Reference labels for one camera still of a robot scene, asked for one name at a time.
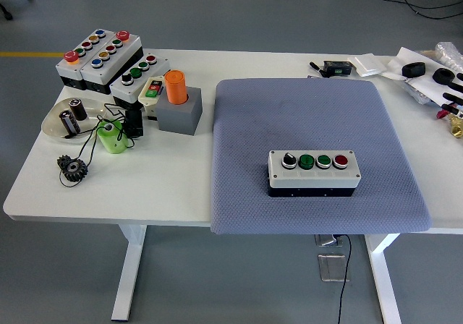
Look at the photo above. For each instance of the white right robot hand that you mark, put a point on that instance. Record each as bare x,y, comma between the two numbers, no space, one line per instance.
452,99

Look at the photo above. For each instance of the grey four-control button box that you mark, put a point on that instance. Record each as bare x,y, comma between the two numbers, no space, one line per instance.
311,179
152,71

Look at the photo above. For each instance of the grey five-button control box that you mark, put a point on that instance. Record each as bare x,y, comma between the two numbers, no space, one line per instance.
68,71
119,58

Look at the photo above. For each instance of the clear plastic bag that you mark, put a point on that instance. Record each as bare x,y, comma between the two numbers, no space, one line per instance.
416,92

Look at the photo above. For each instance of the white foam sheet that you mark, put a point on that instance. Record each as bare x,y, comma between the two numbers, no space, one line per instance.
408,58

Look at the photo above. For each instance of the small black module box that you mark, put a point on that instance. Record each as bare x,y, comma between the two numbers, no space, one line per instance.
336,69

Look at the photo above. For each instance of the black marker pen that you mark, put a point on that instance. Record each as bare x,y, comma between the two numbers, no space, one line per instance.
315,67

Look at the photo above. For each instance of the grey-blue textured mat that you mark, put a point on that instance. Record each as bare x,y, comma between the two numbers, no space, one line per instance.
282,121

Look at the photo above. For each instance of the metal floor socket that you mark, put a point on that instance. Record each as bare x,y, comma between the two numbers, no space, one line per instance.
325,241

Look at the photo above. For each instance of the white table leg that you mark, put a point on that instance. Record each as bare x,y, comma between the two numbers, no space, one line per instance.
128,273
383,284

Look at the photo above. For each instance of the metal floor plate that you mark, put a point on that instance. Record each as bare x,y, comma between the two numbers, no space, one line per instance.
331,268

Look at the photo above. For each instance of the grey square block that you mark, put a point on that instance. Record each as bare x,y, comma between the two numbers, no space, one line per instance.
177,119

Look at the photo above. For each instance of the orange ribbed cylinder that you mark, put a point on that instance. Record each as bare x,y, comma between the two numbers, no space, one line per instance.
175,89

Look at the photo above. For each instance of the small black device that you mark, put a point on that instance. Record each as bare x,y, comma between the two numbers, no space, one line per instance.
134,123

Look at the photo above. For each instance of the green plastic cylinder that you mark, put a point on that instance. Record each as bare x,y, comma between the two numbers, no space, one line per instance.
114,141

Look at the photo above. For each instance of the black cylindrical capacitor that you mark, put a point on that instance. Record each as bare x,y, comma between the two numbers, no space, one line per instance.
79,110
69,121

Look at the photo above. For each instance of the black metal gear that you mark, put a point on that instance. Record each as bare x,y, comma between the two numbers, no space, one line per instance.
77,172

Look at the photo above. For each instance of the clear shallow dish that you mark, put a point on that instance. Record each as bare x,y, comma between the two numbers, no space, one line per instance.
54,125

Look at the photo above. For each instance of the beige red-green switch pendant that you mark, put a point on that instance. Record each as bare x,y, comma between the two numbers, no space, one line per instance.
144,100

